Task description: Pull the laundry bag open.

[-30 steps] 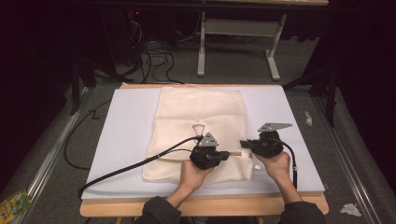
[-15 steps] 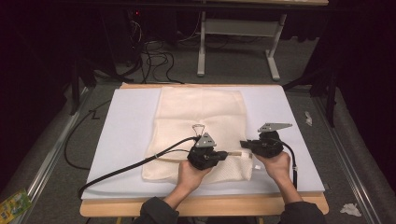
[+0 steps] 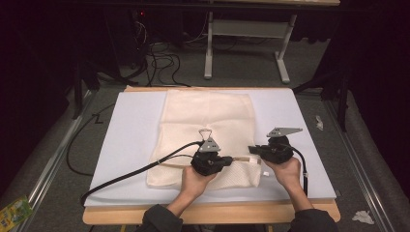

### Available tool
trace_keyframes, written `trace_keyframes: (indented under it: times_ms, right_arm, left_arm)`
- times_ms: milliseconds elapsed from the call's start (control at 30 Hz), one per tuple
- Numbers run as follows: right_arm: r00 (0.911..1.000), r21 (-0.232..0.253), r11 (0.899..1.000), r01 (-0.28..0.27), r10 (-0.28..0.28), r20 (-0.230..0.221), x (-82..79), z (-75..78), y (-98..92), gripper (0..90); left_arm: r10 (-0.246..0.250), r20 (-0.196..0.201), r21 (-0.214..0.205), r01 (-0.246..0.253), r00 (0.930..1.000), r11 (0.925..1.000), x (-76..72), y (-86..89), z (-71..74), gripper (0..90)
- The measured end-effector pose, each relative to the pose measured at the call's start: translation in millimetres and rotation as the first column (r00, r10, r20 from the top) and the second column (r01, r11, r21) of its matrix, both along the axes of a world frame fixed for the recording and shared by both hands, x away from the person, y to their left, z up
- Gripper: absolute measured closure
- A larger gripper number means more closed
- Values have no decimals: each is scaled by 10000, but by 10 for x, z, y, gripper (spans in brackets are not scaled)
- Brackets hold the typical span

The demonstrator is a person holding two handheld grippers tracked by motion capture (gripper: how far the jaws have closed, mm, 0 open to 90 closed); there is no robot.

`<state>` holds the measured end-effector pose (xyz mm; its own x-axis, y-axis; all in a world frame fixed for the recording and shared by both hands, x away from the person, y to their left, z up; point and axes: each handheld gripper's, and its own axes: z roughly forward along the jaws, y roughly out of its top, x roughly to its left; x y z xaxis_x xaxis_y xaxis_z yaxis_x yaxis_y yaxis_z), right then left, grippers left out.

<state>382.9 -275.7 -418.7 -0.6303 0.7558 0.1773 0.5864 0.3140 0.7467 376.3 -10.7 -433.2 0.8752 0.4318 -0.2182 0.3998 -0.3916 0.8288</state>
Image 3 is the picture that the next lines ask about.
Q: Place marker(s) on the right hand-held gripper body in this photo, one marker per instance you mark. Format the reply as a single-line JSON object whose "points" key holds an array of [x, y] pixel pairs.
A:
{"points": [[277, 151]]}

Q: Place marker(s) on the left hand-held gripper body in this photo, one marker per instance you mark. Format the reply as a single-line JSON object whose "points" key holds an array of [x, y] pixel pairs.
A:
{"points": [[206, 161]]}

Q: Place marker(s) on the cream mesh laundry bag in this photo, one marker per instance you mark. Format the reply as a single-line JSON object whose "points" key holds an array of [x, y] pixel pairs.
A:
{"points": [[206, 116]]}

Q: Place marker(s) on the person's right hand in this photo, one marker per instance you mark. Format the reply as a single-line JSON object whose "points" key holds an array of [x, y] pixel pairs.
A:
{"points": [[285, 174]]}

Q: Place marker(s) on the person's left hand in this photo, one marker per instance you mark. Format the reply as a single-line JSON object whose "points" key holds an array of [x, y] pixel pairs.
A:
{"points": [[195, 185]]}

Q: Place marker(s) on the small white tag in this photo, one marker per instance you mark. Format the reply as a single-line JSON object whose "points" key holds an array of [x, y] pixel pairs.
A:
{"points": [[266, 174]]}

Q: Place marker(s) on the small white paper scrap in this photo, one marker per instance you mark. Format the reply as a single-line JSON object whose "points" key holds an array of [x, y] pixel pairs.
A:
{"points": [[319, 123]]}

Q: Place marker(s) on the wooden table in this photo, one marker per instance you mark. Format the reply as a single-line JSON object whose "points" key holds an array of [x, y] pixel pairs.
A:
{"points": [[241, 214]]}

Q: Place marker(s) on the white foam mat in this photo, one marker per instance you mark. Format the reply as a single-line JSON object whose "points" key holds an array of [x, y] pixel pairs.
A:
{"points": [[129, 129]]}

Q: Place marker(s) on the black stand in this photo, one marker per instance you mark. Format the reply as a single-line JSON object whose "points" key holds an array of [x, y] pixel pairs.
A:
{"points": [[79, 87], [341, 93]]}

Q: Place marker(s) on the crumpled white paper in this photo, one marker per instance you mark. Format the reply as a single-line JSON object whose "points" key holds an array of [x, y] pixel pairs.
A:
{"points": [[363, 217]]}

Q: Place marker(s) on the green packet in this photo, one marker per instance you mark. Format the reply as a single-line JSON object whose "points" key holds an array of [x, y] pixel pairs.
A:
{"points": [[13, 214]]}

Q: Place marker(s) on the metal floor rail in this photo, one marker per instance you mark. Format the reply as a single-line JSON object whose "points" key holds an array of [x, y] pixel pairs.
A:
{"points": [[354, 154], [54, 158]]}

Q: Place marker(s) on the white desk frame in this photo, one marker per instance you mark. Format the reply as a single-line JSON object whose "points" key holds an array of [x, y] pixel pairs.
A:
{"points": [[248, 28]]}

